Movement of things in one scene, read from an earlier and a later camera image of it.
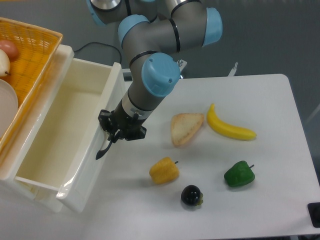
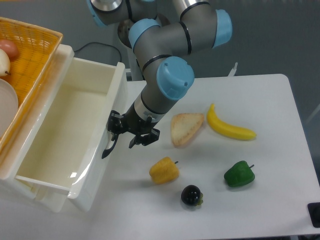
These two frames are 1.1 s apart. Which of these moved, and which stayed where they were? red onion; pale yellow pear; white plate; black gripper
Moved: black gripper
Stayed: red onion; white plate; pale yellow pear
